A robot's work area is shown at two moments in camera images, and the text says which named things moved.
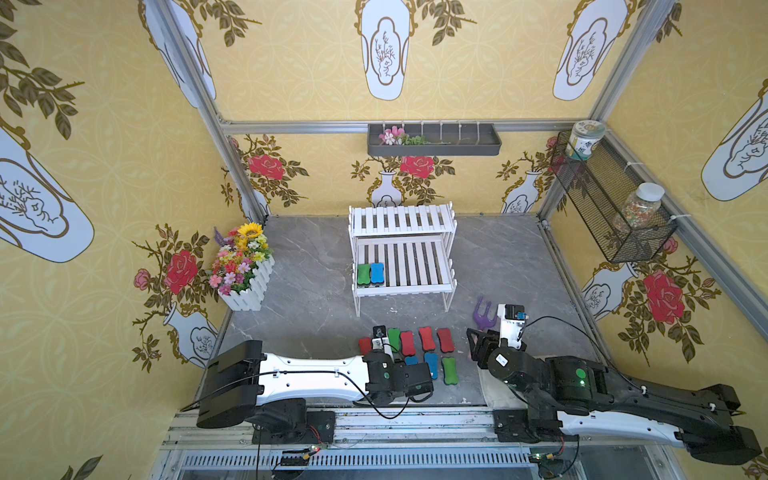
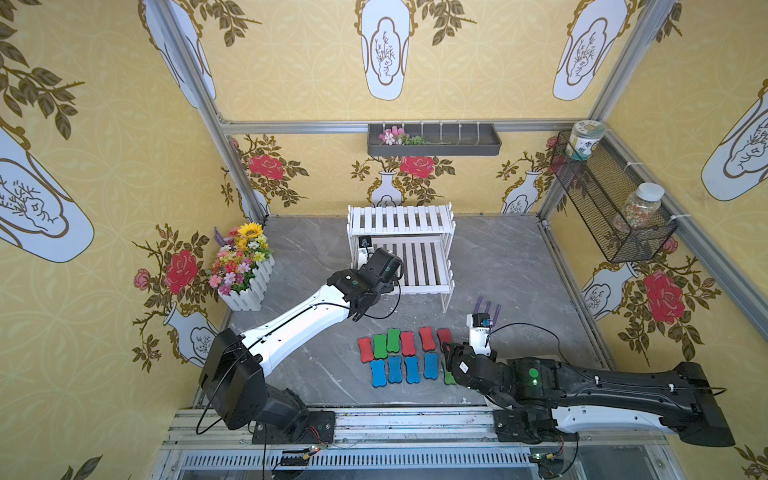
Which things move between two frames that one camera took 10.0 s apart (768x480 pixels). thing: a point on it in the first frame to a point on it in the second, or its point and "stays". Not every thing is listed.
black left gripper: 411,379 to 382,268
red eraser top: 364,345 stays
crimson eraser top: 408,343 stays
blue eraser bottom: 432,360 stays
